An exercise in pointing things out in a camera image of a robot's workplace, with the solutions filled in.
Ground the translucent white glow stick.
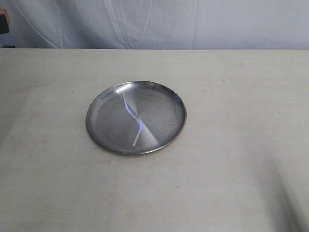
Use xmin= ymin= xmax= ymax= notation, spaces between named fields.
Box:
xmin=122 ymin=93 xmax=143 ymax=146

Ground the round stainless steel plate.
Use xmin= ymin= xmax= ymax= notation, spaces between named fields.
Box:
xmin=85 ymin=81 xmax=187 ymax=154

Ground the dark object at left edge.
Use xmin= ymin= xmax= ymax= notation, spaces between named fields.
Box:
xmin=0 ymin=8 xmax=15 ymax=48

